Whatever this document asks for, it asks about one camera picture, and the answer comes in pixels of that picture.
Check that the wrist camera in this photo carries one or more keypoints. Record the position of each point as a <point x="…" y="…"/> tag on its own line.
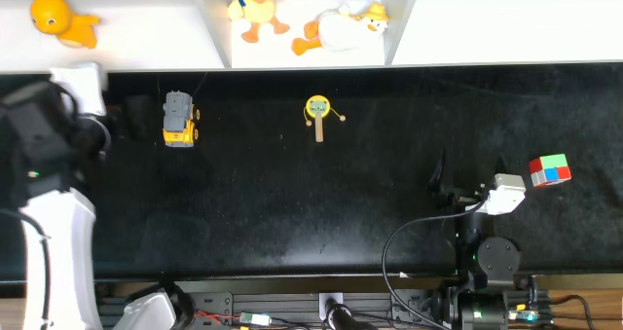
<point x="83" y="89"/>
<point x="506" y="194"/>

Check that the orange rubber duck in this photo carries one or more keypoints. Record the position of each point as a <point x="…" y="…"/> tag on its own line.
<point x="51" y="13"/>

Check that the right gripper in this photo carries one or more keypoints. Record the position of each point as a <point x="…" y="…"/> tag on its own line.
<point x="455" y="197"/>

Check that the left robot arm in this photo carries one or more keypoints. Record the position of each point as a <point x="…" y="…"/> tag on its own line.
<point x="63" y="252"/>

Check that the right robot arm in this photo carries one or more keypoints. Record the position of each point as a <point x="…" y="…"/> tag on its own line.
<point x="496" y="259"/>

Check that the mounting rail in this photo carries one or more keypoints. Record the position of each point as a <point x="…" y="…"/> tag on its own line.
<point x="292" y="303"/>

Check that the white plush duck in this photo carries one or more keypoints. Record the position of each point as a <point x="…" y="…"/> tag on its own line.
<point x="345" y="30"/>

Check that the yellow plush duck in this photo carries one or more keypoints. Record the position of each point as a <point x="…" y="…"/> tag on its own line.
<point x="258" y="11"/>

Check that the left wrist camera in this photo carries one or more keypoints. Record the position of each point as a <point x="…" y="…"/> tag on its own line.
<point x="83" y="89"/>

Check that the grey and yellow toy truck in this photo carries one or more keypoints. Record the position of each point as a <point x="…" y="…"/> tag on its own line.
<point x="177" y="116"/>

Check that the yellow rattle drum toy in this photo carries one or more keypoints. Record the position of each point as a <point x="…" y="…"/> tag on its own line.
<point x="318" y="107"/>

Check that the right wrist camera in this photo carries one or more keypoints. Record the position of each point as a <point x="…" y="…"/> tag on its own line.
<point x="506" y="194"/>

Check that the many-coloured puzzle cube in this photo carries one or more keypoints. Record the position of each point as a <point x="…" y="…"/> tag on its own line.
<point x="550" y="169"/>

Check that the white shelf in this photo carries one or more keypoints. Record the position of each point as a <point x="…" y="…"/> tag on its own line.
<point x="146" y="28"/>

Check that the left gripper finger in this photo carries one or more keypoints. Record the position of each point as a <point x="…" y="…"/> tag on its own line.
<point x="135" y="116"/>

